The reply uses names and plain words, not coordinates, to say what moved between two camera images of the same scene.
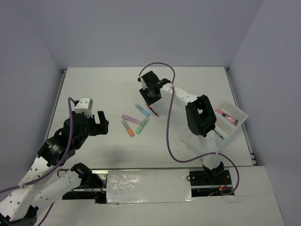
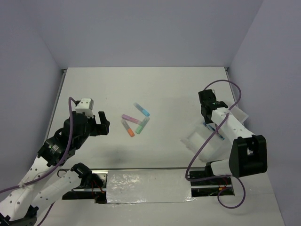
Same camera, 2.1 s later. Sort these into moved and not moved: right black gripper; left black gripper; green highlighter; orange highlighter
Moved: right black gripper
Not moved: left black gripper; orange highlighter; green highlighter
